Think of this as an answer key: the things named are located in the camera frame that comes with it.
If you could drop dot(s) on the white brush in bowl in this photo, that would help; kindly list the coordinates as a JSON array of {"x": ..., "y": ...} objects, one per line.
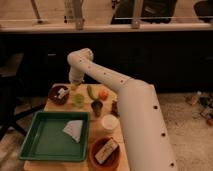
[{"x": 61, "y": 93}]

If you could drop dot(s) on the small green bowl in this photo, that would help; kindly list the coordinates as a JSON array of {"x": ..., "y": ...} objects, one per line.
[{"x": 78, "y": 100}]

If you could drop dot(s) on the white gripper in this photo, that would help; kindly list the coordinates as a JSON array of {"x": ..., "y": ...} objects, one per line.
[{"x": 75, "y": 76}]

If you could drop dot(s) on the green cucumber toy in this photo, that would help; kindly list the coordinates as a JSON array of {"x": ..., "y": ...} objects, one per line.
[{"x": 90, "y": 93}]

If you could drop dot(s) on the orange carrot toy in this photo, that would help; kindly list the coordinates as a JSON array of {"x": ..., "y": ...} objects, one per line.
[{"x": 103, "y": 94}]

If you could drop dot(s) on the green plastic tray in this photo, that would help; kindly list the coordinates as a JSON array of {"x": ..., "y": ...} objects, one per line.
[{"x": 46, "y": 140}]

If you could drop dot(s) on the dark metal cup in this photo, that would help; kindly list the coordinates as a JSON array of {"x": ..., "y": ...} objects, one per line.
[{"x": 97, "y": 107}]

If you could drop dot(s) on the white folded cloth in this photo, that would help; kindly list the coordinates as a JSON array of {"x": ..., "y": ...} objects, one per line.
[{"x": 73, "y": 128}]

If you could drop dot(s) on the white cup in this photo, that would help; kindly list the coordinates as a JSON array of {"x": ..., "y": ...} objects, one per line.
[{"x": 109, "y": 123}]

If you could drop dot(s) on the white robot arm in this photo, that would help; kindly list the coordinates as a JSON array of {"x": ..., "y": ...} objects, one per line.
[{"x": 146, "y": 139}]

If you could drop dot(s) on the orange bowl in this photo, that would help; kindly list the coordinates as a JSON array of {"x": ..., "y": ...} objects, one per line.
[{"x": 111, "y": 163}]

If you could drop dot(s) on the small brown object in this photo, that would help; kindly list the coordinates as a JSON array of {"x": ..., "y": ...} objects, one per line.
[{"x": 114, "y": 109}]

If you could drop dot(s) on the white sponge block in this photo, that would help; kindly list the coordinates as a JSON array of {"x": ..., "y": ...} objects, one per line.
[{"x": 106, "y": 150}]

